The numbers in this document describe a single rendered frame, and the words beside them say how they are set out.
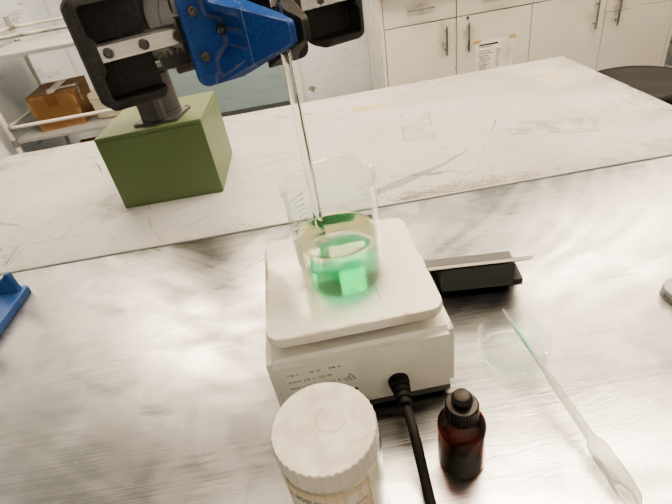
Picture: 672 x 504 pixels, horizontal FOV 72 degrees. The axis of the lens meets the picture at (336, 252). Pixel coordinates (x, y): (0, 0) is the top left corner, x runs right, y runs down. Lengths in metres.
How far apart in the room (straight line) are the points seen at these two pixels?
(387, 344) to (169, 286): 0.30
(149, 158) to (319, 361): 0.47
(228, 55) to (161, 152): 0.42
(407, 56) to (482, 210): 2.26
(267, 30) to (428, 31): 2.54
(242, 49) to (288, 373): 0.20
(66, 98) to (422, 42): 1.82
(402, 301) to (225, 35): 0.20
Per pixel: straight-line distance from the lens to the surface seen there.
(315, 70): 3.33
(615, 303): 0.47
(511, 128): 0.79
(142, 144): 0.71
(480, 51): 2.91
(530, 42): 3.02
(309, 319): 0.31
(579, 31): 3.14
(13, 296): 0.64
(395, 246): 0.37
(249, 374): 0.41
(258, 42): 0.27
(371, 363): 0.33
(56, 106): 2.64
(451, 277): 0.44
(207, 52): 0.30
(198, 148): 0.69
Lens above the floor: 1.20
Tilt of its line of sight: 35 degrees down
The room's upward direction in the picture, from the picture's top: 10 degrees counter-clockwise
